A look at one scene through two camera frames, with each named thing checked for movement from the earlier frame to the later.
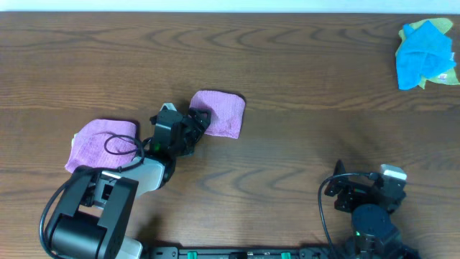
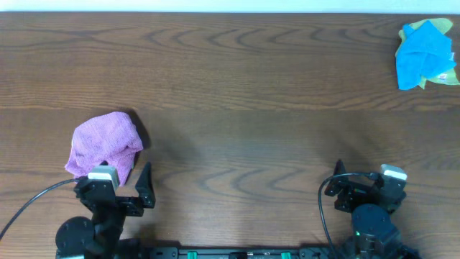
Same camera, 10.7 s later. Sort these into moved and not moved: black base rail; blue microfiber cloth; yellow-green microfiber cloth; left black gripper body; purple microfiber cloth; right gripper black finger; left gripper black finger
Moved: left black gripper body; left gripper black finger; purple microfiber cloth
Not moved: yellow-green microfiber cloth; right gripper black finger; black base rail; blue microfiber cloth
